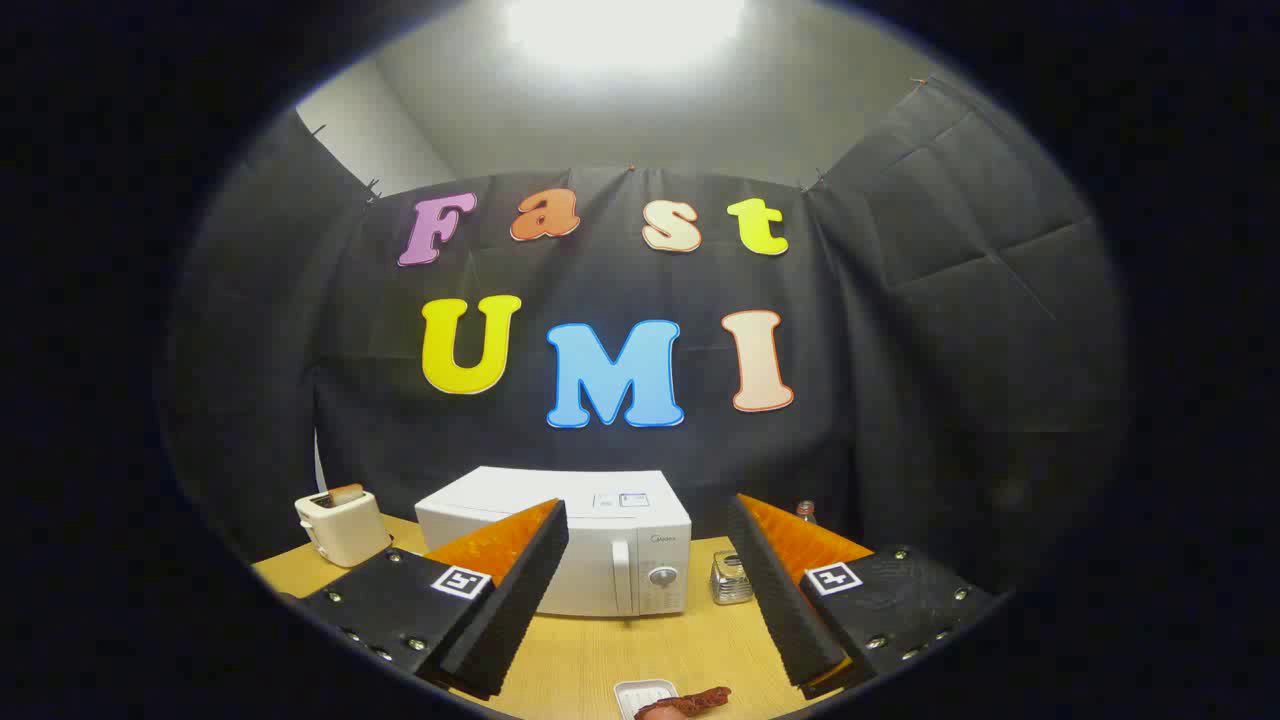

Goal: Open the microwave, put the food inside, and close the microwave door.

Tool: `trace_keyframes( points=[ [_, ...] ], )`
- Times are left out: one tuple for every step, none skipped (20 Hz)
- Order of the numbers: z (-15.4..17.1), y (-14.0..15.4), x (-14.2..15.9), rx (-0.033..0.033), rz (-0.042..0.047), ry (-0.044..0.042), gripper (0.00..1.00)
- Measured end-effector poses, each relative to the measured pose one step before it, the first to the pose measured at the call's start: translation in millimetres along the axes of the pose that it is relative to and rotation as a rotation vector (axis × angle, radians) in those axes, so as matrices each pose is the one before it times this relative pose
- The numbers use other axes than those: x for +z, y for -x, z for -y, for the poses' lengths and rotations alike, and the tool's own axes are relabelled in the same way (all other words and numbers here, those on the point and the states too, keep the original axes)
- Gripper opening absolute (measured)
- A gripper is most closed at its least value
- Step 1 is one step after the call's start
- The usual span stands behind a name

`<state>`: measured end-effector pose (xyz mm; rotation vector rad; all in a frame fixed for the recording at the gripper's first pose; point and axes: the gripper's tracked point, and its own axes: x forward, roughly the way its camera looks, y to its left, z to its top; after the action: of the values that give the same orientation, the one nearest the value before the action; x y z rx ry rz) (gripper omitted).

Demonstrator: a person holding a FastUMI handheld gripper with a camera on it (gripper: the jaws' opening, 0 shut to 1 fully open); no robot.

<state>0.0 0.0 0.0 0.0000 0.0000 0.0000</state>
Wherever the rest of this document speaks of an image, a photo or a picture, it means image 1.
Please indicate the clear plastic water bottle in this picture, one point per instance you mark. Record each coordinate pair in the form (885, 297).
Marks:
(806, 513)

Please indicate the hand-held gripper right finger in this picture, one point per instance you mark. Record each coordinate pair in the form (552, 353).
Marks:
(780, 600)

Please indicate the toast bread slice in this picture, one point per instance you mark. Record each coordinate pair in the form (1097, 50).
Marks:
(347, 493)

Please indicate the ceiling light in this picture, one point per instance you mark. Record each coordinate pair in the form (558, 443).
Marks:
(620, 25)

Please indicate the reddish brown meat piece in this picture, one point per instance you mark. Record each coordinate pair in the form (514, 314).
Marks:
(692, 703)

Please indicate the white toaster oven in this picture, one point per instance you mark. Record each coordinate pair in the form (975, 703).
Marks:
(600, 575)

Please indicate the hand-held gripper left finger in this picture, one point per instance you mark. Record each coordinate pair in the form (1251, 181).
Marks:
(520, 590)

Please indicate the cream bread toaster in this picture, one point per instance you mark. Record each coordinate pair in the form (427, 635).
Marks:
(345, 535)

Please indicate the small white food tray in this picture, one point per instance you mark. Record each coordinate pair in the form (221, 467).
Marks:
(635, 692)

